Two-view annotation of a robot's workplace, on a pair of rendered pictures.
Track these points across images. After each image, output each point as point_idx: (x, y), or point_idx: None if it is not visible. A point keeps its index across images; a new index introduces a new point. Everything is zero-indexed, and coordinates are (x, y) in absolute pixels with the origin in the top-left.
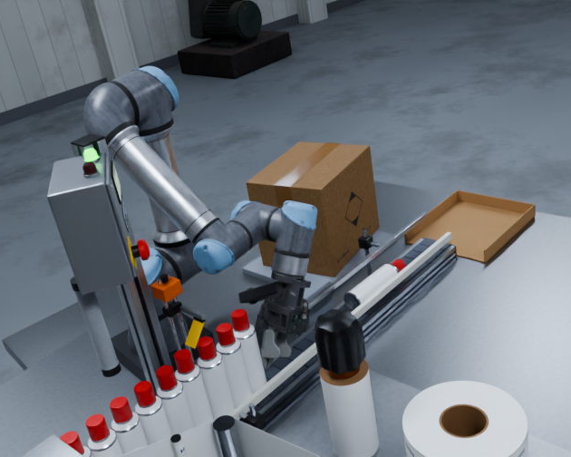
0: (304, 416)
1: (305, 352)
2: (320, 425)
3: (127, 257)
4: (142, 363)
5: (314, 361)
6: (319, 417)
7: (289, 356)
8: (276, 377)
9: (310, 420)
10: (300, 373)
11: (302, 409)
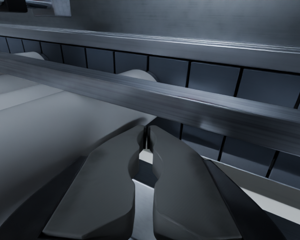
0: (136, 196)
1: (277, 209)
2: (135, 217)
3: None
4: None
5: (299, 187)
6: (145, 215)
7: None
8: (146, 159)
9: (135, 205)
10: (234, 165)
11: (146, 191)
